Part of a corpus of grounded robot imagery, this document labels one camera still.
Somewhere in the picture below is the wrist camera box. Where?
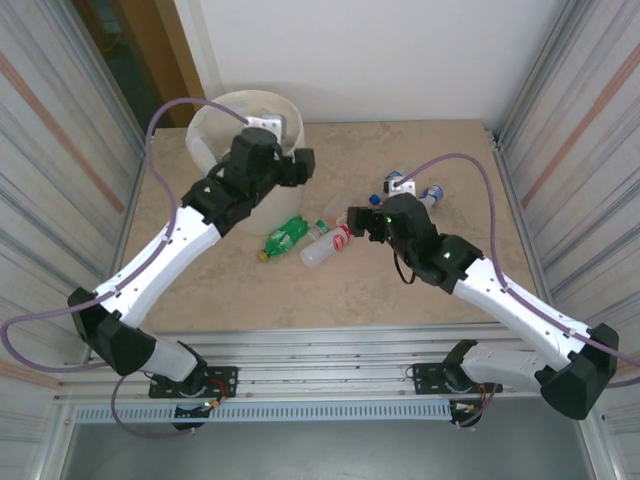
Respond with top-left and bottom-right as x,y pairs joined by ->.
243,113 -> 285,137
382,179 -> 418,200

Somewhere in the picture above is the aluminium rail frame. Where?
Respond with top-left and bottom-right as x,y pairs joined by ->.
54,322 -> 599,404

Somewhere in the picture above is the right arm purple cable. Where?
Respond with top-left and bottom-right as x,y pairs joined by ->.
397,152 -> 640,430

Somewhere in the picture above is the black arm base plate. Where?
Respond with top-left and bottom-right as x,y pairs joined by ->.
412,362 -> 504,396
148,366 -> 239,400

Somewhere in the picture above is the wooden door frame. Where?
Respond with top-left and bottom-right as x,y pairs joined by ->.
117,0 -> 206,129

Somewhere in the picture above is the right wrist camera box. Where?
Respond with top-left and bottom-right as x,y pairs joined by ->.
382,179 -> 418,200

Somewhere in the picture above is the aluminium frame post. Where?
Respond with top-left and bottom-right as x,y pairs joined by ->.
62,0 -> 154,151
497,0 -> 589,144

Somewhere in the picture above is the white slotted cable duct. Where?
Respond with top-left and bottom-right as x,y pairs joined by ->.
73,402 -> 454,425

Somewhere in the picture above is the translucent capless bottle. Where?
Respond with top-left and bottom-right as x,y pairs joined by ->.
323,196 -> 354,220

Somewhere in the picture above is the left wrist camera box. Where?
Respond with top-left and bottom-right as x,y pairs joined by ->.
243,113 -> 285,137

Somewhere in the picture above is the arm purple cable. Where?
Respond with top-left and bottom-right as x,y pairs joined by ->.
397,152 -> 640,430
0,98 -> 249,441

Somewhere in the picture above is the cream plastic bin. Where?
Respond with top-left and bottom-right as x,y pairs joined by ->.
185,89 -> 306,236

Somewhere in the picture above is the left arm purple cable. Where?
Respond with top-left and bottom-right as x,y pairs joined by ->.
0,98 -> 249,441

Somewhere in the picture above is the blue label bottle blue cap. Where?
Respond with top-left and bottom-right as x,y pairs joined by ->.
368,170 -> 402,206

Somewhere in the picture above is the translucent white bin liner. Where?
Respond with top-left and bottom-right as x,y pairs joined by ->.
185,90 -> 306,171

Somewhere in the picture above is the green bottle yellow cap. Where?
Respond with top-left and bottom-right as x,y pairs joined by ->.
258,214 -> 312,262

